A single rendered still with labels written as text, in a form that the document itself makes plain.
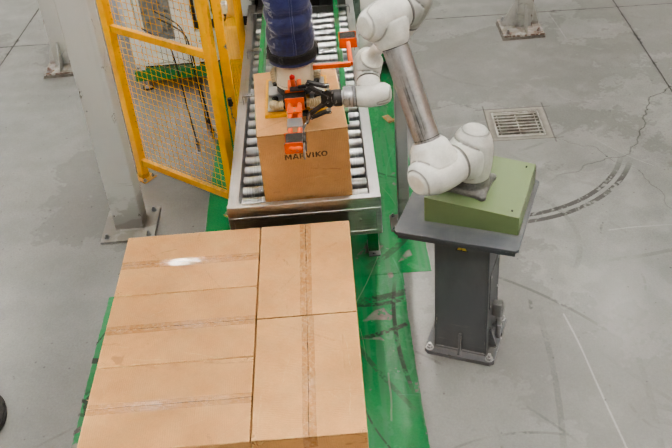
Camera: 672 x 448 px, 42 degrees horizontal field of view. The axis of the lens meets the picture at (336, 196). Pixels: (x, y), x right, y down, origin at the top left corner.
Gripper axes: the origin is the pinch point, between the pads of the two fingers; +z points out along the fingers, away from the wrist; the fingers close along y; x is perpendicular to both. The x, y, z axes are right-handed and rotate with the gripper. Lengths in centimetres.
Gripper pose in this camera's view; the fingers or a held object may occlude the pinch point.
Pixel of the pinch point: (295, 101)
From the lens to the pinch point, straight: 379.2
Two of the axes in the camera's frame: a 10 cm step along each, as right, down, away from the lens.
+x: -0.4, -5.8, 8.2
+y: 0.7, 8.1, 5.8
